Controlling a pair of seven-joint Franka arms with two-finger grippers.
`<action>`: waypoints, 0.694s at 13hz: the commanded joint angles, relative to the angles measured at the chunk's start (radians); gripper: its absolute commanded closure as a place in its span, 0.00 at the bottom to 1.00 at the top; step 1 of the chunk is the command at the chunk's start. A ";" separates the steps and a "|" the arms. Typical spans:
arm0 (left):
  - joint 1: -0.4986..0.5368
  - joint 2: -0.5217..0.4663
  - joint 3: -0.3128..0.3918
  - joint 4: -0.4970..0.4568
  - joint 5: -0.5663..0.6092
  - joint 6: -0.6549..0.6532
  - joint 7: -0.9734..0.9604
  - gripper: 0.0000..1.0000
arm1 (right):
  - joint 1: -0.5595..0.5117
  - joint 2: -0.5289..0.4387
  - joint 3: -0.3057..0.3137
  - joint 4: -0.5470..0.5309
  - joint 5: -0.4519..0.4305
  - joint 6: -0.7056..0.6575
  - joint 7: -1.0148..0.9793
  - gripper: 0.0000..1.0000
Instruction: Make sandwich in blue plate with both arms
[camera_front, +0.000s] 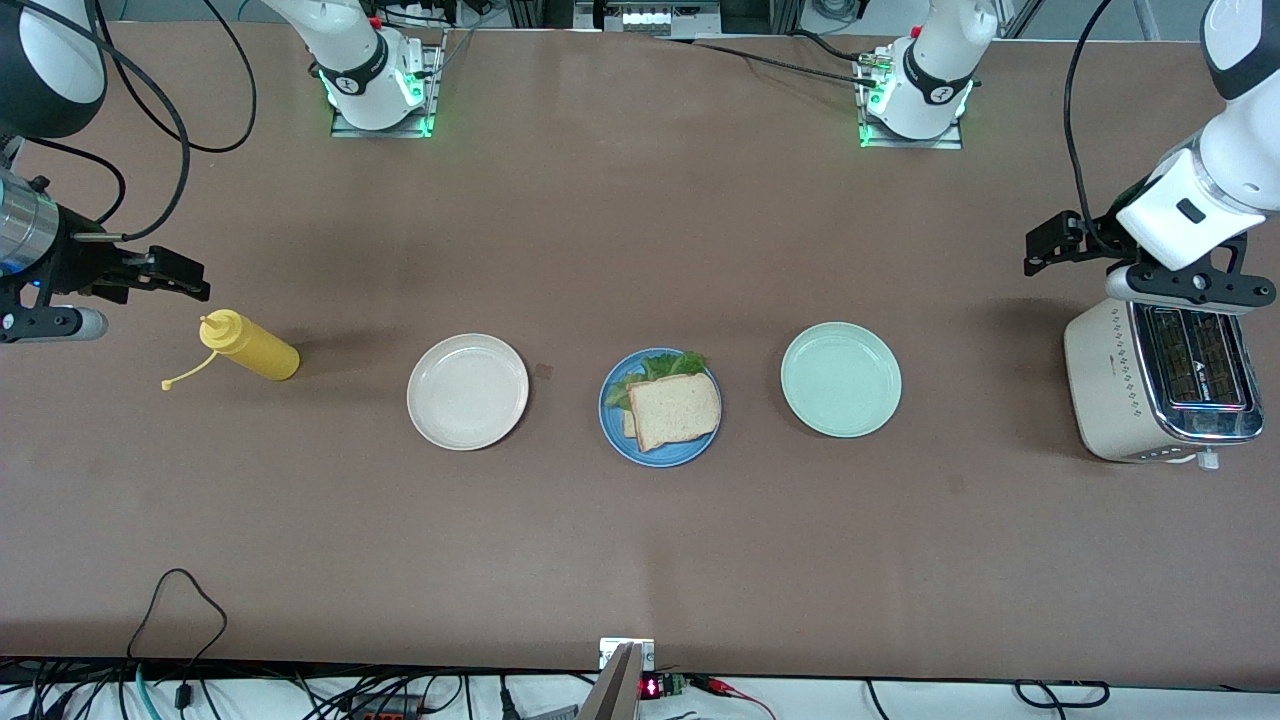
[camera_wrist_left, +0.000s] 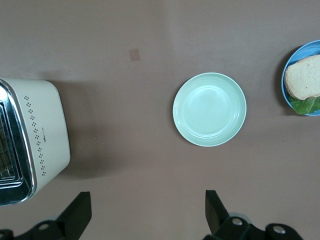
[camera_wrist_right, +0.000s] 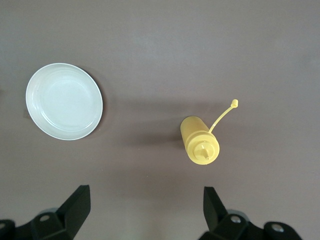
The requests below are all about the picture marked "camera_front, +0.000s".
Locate yellow mustard squeeze bottle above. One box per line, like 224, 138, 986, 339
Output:
160, 308, 301, 393

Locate green lettuce leaf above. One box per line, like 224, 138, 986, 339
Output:
605, 350, 709, 411

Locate pale green plate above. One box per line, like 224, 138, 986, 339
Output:
780, 322, 903, 439

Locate beige plate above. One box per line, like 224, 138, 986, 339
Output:
406, 333, 530, 452

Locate blue plate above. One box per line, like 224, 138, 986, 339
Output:
598, 347, 723, 469

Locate cream and chrome toaster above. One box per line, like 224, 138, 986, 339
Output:
1063, 290, 1266, 471

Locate black power strip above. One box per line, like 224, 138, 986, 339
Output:
335, 695, 426, 720

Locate grey metal pole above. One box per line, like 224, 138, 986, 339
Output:
578, 643, 643, 720

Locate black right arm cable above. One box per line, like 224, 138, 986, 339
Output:
0, 0, 259, 246

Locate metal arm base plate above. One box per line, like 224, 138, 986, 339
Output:
330, 28, 443, 139
856, 50, 967, 151

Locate thin black looped cable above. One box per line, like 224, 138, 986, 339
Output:
125, 568, 229, 713

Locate black cable across table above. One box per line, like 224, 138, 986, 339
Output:
665, 36, 881, 87

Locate flat black cable loop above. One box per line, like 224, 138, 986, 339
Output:
1013, 680, 1111, 708

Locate white device on frame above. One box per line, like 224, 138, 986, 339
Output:
575, 0, 723, 36

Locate white metal edge bracket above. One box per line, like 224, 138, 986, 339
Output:
599, 637, 656, 671

